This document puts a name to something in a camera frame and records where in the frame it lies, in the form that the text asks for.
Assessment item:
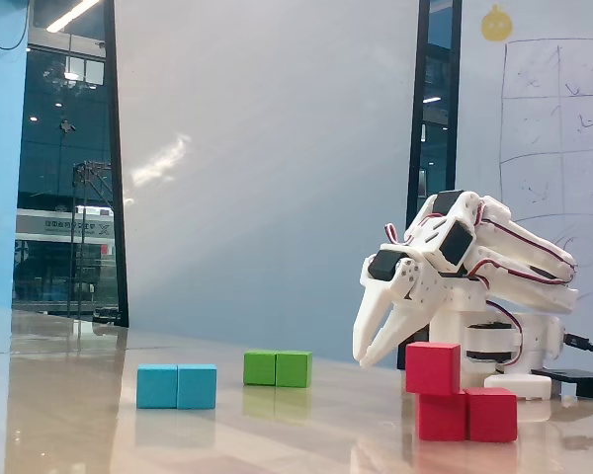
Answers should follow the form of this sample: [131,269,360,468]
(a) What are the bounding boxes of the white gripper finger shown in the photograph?
[359,302,440,368]
[351,282,397,360]

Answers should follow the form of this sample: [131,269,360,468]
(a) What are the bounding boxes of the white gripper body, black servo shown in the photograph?
[359,242,457,311]

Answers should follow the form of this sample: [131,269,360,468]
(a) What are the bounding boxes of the small red wooden cube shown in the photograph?
[404,341,464,396]

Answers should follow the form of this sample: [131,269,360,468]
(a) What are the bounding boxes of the green rectangular wooden block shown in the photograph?
[242,350,313,389]

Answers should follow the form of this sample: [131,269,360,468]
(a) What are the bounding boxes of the red rectangular wooden block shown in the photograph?
[416,386,519,443]

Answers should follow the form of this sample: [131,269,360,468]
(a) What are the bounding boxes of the blue rectangular wooden block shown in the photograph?
[135,363,218,411]

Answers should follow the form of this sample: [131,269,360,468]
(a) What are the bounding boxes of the black flat power box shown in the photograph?
[530,367,593,402]

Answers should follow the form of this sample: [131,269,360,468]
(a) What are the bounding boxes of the yellow round sticker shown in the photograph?
[480,3,515,42]

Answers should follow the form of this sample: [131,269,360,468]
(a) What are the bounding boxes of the red black gripper servo cable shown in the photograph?
[382,221,411,247]

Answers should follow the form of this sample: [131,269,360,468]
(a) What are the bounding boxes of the red black base servo cable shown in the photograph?
[486,298,528,369]

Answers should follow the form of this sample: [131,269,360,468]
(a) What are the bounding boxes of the red black arm servo cable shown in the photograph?
[476,197,577,285]

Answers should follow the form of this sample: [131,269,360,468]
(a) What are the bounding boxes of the black power cable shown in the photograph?
[564,333,593,376]

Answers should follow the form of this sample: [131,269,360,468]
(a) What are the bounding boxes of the black narrow window frame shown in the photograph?
[396,0,464,371]

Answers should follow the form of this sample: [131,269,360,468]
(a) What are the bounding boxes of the black slanted window frame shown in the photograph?
[102,0,130,329]

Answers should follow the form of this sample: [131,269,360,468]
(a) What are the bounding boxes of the black hanging cable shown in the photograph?
[0,0,32,51]

